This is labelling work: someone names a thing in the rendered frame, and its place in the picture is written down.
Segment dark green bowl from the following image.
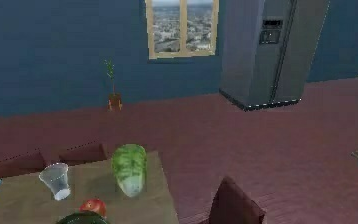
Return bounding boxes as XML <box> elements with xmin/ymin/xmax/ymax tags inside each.
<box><xmin>55</xmin><ymin>210</ymin><xmax>111</xmax><ymax>224</ymax></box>

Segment green plant in brown pot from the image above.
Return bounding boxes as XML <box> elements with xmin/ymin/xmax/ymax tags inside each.
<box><xmin>103</xmin><ymin>58</ymin><xmax>124</xmax><ymax>113</ymax></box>

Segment wooden framed window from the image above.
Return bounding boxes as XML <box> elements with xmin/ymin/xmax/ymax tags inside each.
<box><xmin>144</xmin><ymin>0</ymin><xmax>220</xmax><ymax>61</ymax></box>

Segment green lettuce head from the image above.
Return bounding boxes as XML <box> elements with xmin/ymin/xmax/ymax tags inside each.
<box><xmin>111</xmin><ymin>143</ymin><xmax>148</xmax><ymax>198</ymax></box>

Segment red apple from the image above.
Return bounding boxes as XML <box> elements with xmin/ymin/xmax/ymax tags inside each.
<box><xmin>79</xmin><ymin>198</ymin><xmax>108</xmax><ymax>218</ymax></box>

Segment brown wooden table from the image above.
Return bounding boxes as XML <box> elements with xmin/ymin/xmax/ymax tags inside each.
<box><xmin>0</xmin><ymin>150</ymin><xmax>180</xmax><ymax>224</ymax></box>

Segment grey double-door fridge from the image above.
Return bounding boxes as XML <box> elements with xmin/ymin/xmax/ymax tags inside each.
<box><xmin>219</xmin><ymin>0</ymin><xmax>331</xmax><ymax>112</ymax></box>

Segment dark red chair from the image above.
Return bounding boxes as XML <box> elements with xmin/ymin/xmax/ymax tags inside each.
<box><xmin>0</xmin><ymin>151</ymin><xmax>47</xmax><ymax>181</ymax></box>
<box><xmin>198</xmin><ymin>175</ymin><xmax>267</xmax><ymax>224</ymax></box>
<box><xmin>57</xmin><ymin>142</ymin><xmax>109</xmax><ymax>167</ymax></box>

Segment clear glass cup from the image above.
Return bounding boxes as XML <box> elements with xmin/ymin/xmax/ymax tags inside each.
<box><xmin>38</xmin><ymin>162</ymin><xmax>72</xmax><ymax>202</ymax></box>

